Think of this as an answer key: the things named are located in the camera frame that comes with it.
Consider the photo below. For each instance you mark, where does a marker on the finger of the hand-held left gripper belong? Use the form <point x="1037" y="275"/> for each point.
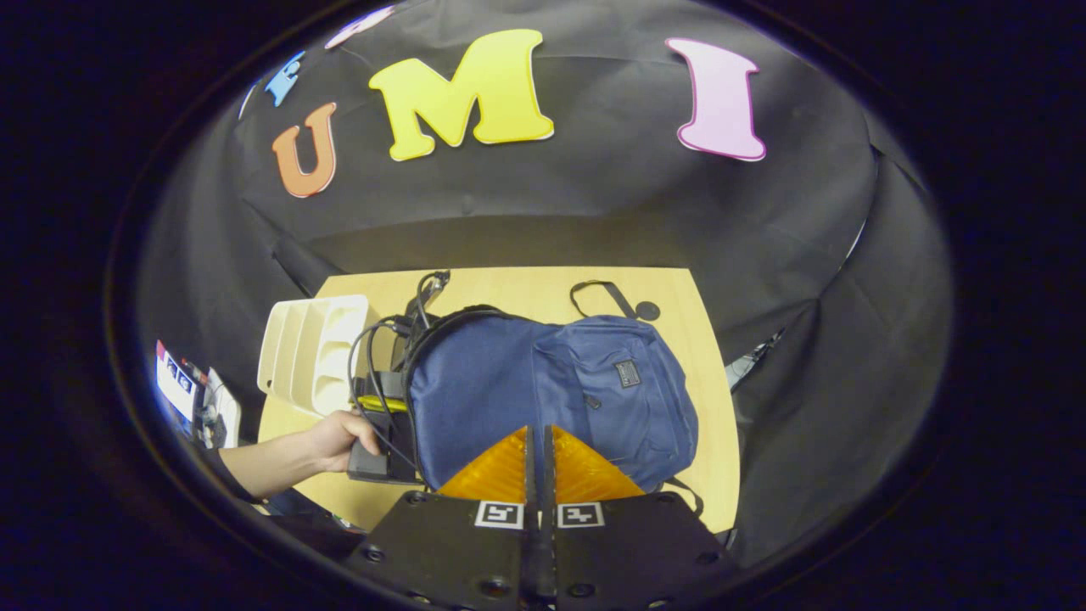
<point x="382" y="404"/>

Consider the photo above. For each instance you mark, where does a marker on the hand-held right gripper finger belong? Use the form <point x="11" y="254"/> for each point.
<point x="549" y="543"/>
<point x="532" y="543"/>

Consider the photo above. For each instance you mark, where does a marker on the white bookshelf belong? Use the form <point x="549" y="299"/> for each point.
<point x="314" y="356"/>

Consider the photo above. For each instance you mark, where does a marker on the blue schoolbag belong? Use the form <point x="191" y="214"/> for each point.
<point x="509" y="382"/>

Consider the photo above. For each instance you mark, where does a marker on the black backdrop cloth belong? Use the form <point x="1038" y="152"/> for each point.
<point x="611" y="204"/>

